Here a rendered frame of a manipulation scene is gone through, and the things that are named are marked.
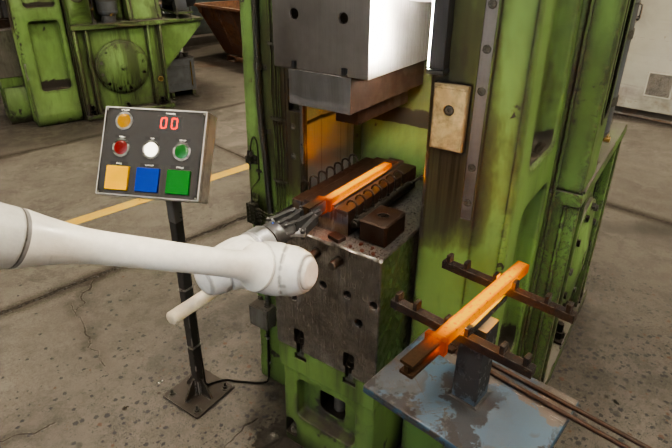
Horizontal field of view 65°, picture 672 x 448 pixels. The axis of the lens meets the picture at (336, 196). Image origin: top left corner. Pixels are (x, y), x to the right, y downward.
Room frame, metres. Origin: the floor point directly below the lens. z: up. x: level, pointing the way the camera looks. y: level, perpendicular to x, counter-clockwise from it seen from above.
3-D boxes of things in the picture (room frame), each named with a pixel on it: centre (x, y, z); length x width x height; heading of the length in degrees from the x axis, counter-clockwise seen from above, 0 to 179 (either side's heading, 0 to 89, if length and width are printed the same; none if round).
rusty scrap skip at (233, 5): (8.40, 1.16, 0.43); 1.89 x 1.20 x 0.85; 45
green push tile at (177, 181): (1.47, 0.48, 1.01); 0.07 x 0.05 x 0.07; 81
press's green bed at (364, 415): (1.51, -0.12, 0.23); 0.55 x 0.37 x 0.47; 146
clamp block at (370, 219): (1.31, -0.13, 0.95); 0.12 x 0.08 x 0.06; 146
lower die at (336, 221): (1.54, -0.07, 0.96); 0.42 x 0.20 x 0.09; 146
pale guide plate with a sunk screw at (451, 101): (1.29, -0.29, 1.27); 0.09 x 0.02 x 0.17; 56
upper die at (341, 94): (1.54, -0.07, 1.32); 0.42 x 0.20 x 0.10; 146
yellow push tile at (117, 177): (1.50, 0.68, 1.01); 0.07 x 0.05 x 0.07; 81
